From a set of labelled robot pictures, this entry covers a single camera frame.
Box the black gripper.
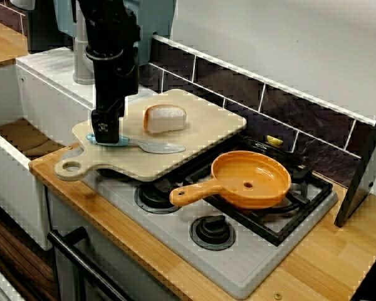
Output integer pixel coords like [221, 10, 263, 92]
[86, 46, 126, 145]

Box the blue-handled toy knife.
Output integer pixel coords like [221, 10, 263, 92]
[86, 133, 187, 155]

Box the bread slice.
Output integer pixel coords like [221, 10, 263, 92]
[143, 105, 187, 135]

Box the white toy sink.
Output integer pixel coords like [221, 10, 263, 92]
[0, 46, 159, 251]

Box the grey toy faucet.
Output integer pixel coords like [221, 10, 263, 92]
[72, 0, 97, 85]

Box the wooden cutting board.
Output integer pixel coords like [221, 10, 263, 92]
[53, 89, 248, 182]

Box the black stove knob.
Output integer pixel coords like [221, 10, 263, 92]
[189, 214, 238, 251]
[134, 180, 187, 216]

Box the white toy oven front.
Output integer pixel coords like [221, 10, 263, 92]
[45, 187, 176, 301]

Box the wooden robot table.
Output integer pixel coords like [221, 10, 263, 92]
[0, 15, 29, 68]

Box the orange toy frying pan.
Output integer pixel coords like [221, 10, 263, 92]
[169, 150, 292, 210]

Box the grey toy stove top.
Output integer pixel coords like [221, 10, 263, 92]
[81, 150, 339, 300]

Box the black burner grate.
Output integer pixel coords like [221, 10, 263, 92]
[172, 137, 335, 247]

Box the wooden countertop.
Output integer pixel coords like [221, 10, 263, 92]
[29, 140, 376, 301]

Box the black slanted panel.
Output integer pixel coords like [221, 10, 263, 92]
[333, 93, 376, 228]

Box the black oven door handle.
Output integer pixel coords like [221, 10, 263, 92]
[46, 227, 129, 301]

